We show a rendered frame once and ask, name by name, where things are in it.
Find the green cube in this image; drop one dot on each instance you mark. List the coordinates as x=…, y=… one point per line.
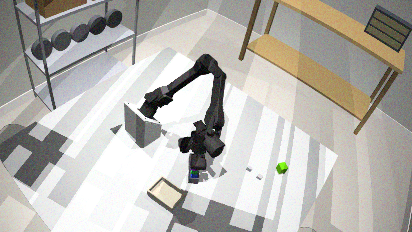
x=282, y=168

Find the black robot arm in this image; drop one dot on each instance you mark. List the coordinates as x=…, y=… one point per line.
x=214, y=118

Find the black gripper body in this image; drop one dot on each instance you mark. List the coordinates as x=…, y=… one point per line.
x=198, y=162

